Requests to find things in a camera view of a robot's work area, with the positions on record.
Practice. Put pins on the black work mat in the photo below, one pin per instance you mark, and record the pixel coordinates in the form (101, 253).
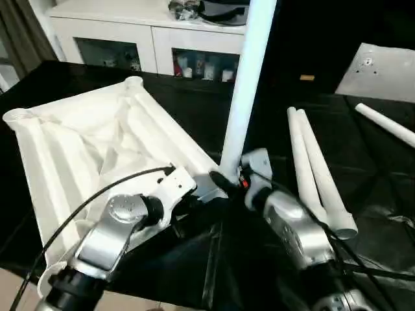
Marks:
(363, 194)

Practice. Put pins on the white plastic table top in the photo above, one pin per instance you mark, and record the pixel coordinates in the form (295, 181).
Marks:
(84, 142)

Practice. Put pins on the black rice cooker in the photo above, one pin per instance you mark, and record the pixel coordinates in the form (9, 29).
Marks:
(224, 11)

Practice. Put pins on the grey curtain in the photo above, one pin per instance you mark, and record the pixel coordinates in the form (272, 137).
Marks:
(23, 29)

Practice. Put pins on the red bottle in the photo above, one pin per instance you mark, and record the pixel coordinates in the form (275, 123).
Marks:
(176, 65)

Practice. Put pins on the dark tangled clutter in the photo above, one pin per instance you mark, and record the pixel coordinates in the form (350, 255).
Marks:
(185, 9)

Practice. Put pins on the white cabinet with glass doors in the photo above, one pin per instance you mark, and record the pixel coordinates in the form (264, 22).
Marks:
(110, 29)

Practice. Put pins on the white plastic bag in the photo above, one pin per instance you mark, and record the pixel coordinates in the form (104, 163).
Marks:
(382, 74)

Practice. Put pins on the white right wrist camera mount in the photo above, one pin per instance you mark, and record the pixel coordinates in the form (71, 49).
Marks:
(258, 165)

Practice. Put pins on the small yellow label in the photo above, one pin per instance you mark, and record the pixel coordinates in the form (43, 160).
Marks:
(307, 78)

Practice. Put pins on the small white jar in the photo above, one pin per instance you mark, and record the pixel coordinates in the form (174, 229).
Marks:
(227, 75)

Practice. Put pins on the white plastic table leg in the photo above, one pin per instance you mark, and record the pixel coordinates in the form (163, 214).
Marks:
(249, 78)
(301, 155)
(386, 123)
(327, 181)

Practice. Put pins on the black cabinet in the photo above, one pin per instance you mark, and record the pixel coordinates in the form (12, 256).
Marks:
(337, 32)

